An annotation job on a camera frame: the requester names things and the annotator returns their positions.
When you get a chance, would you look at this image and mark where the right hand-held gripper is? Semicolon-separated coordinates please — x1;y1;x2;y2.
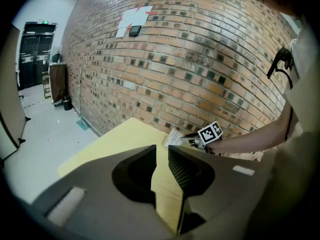
180;120;224;155

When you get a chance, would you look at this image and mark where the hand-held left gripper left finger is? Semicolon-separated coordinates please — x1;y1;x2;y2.
32;144;177;237

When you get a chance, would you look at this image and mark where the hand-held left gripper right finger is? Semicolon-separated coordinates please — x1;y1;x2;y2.
168;145;271;236

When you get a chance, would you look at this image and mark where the white printed paper sheet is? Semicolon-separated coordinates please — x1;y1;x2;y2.
164;128;184;149

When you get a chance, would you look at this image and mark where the person's right forearm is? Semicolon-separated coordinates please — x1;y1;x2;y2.
206;101;295;156

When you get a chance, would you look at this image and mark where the light wooden table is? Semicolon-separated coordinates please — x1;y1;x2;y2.
57;117;187;235

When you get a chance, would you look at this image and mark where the person's white shirt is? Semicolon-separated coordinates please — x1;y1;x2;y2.
246;13;320;240

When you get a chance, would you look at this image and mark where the small black bin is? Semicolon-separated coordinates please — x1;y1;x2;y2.
62;95;74;111

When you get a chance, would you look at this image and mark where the dark brown cabinet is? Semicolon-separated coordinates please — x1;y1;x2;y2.
48;62;67;105

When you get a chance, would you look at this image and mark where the small wooden shelf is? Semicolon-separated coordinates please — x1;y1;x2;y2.
41;70;52;100

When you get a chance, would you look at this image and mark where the black clip-on device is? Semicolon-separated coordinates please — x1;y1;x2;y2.
266;46;295;90

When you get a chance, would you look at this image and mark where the beige partition screen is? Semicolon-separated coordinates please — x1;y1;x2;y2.
0;25;32;161

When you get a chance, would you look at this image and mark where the black double door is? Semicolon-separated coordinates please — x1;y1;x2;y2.
18;21;58;90

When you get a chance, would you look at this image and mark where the person's head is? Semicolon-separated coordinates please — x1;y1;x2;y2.
247;0;305;17

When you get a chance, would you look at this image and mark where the black wall panel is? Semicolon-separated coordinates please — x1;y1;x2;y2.
128;25;142;37

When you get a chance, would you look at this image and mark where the white paper on wall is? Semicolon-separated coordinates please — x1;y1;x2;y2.
115;5;154;39

